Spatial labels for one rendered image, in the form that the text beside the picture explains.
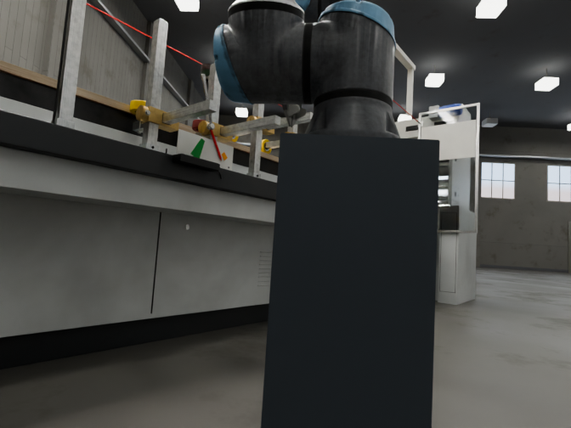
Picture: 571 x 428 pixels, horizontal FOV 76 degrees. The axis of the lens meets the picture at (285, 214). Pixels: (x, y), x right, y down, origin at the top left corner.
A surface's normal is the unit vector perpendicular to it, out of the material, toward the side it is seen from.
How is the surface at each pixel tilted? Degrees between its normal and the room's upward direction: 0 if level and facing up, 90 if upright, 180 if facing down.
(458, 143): 90
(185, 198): 90
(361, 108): 70
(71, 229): 90
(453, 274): 90
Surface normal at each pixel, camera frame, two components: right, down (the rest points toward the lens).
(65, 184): 0.78, 0.00
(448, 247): -0.62, -0.11
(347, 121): -0.23, -0.43
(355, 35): -0.15, -0.10
